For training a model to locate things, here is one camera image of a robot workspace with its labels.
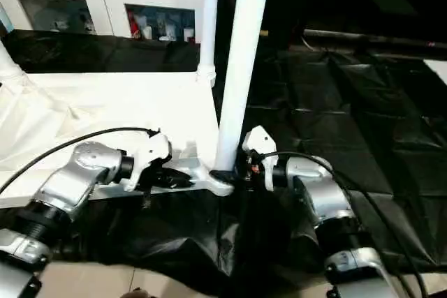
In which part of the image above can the black plastic mat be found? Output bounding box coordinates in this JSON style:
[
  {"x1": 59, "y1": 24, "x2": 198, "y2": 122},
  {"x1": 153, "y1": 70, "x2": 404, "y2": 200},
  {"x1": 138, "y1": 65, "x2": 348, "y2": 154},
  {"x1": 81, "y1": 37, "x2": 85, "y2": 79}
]
[{"x1": 0, "y1": 27, "x2": 447, "y2": 298}]

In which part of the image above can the white plastic table top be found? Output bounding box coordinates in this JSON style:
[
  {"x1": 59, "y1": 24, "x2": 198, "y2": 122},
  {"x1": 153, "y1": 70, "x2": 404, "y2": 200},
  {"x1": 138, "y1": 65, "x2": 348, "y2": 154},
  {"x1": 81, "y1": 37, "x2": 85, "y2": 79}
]
[{"x1": 0, "y1": 70, "x2": 235, "y2": 210}]

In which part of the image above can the red packet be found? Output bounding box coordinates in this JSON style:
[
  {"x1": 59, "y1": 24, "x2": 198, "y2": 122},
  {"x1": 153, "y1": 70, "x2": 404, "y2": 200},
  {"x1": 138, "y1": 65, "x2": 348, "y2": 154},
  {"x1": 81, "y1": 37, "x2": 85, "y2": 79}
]
[{"x1": 128, "y1": 11, "x2": 139, "y2": 38}]

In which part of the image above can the long black bar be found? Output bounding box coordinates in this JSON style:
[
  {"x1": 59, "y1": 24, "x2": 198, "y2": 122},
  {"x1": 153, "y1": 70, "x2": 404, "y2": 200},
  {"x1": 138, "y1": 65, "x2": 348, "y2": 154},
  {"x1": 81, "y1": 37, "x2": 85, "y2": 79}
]
[{"x1": 302, "y1": 29, "x2": 447, "y2": 50}]

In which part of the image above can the white plastic table leg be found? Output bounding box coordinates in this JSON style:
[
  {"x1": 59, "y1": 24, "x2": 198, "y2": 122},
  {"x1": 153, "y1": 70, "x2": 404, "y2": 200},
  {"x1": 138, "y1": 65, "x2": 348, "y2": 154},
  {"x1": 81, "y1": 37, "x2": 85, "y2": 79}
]
[
  {"x1": 214, "y1": 0, "x2": 274, "y2": 173},
  {"x1": 196, "y1": 0, "x2": 223, "y2": 88},
  {"x1": 0, "y1": 38, "x2": 31, "y2": 81}
]

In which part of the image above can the white flat board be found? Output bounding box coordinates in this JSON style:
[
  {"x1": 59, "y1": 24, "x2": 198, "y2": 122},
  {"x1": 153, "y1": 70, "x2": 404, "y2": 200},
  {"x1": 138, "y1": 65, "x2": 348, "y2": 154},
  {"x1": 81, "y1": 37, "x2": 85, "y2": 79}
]
[{"x1": 424, "y1": 59, "x2": 447, "y2": 86}]

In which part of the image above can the white jar blue print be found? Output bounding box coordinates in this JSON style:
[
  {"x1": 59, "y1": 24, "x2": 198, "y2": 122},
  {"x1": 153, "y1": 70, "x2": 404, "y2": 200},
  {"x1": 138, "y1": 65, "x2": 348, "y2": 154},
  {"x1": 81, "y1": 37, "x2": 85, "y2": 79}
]
[{"x1": 159, "y1": 22, "x2": 177, "y2": 41}]

